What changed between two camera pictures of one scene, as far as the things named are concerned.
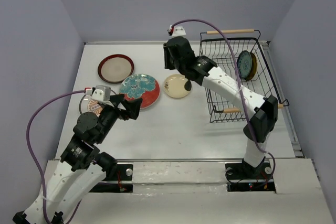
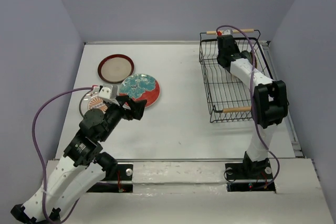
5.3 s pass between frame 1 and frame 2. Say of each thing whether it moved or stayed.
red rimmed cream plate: stayed
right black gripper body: moved
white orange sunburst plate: stayed
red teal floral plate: stayed
